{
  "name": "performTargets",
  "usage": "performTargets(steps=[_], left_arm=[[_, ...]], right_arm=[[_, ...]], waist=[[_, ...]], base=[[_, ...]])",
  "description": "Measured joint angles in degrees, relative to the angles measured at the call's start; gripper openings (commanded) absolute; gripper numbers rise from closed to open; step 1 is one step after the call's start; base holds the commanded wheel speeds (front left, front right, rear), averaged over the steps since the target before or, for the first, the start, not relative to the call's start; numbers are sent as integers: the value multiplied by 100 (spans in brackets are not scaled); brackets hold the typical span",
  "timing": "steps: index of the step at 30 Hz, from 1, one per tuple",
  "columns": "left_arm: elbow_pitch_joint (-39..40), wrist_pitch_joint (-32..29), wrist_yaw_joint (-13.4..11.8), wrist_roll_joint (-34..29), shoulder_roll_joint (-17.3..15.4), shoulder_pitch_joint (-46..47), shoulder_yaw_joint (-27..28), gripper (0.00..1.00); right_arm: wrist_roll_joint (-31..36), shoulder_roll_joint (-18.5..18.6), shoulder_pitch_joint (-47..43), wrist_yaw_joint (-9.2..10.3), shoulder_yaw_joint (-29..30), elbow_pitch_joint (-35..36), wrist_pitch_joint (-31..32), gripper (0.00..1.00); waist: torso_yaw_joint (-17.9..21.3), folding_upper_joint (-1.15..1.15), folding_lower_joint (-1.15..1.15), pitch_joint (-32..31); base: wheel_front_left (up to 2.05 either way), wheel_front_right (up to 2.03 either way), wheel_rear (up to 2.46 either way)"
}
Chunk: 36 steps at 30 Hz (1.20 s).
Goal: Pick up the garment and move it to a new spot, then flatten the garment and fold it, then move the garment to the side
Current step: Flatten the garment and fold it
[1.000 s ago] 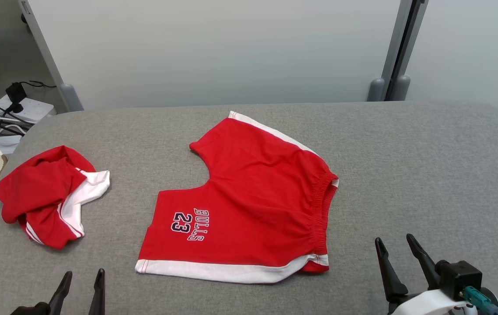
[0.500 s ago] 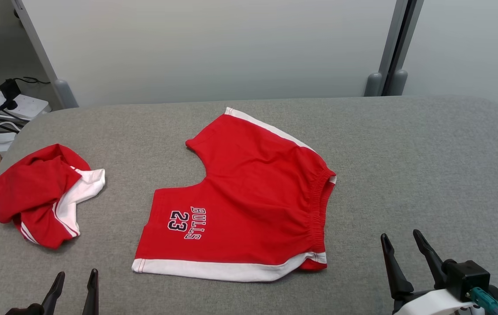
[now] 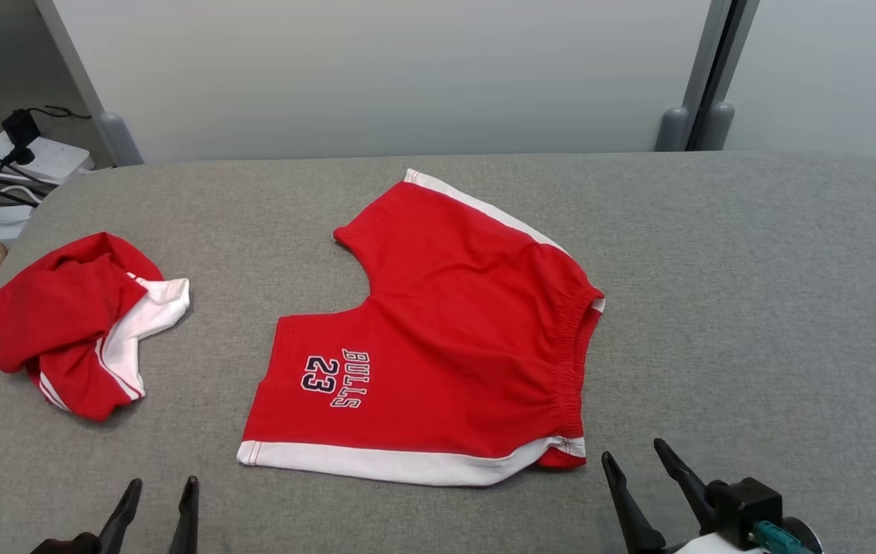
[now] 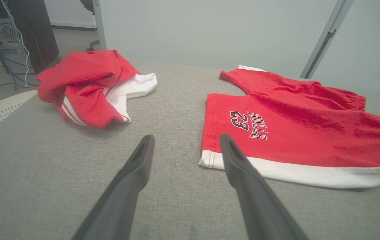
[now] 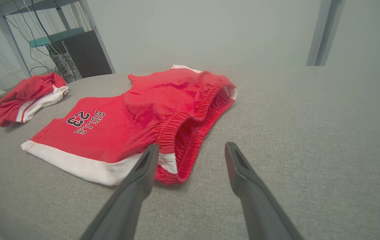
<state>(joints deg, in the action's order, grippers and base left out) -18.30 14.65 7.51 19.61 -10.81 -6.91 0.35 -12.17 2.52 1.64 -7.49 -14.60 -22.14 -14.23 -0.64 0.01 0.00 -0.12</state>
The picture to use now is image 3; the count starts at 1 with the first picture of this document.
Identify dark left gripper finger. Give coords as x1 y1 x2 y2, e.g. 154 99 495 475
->
98 478 143 554
168 476 201 554

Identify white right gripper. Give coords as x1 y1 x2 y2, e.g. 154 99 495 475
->
601 438 752 554

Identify red white striped jersey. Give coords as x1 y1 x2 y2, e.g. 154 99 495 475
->
0 231 191 422

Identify red Bulls 23 shorts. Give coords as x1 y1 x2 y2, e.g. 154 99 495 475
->
236 168 606 487

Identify black plug adapter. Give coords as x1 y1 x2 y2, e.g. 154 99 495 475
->
1 108 42 166

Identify teal right cable connector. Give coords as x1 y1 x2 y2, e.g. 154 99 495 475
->
745 521 804 554

